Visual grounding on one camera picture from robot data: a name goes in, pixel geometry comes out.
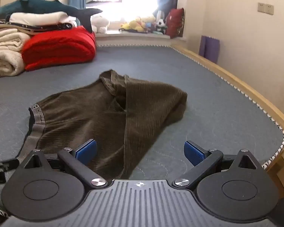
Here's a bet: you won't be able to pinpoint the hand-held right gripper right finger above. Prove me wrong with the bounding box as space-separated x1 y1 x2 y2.
172 141 265 190

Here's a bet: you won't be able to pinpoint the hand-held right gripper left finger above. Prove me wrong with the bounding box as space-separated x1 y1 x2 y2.
18 139 108 188

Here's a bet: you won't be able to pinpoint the brown corduroy pants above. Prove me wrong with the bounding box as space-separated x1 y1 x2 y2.
14 70 188 180

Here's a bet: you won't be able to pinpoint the grey quilted bed mattress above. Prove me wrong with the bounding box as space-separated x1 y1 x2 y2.
0 44 284 218

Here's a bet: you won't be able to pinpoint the purple folded mat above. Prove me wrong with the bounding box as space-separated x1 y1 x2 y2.
199 35 220 64

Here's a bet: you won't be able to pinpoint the red folded blanket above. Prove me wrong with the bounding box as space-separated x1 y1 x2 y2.
21 26 97 71

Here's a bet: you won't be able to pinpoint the cream fleece blanket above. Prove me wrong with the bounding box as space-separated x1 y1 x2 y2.
0 28 31 79

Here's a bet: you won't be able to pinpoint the white window sill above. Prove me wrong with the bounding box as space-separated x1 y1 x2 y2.
95 30 187 49

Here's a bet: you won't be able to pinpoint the white plush bear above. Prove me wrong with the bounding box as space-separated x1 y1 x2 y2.
91 15 110 33

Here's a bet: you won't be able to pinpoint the red patterned cushion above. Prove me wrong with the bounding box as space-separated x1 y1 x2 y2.
165 8 185 39

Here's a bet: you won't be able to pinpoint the navy star-print blanket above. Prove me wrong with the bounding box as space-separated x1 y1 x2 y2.
0 20 78 32

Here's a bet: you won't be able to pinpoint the panda plush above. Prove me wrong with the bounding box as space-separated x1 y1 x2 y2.
156 19 167 33

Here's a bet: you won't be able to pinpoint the yellow plush toy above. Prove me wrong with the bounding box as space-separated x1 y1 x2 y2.
119 20 145 33

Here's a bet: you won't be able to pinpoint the yellow bear plush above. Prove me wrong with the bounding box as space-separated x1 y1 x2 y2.
135 16 157 29

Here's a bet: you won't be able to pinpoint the white folded quilt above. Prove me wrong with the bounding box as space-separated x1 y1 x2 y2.
9 11 77 27

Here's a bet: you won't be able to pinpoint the teal shark plush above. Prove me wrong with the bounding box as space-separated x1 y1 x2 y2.
0 0 103 32

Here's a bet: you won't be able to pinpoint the wooden bed frame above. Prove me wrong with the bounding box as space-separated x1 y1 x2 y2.
173 46 284 194

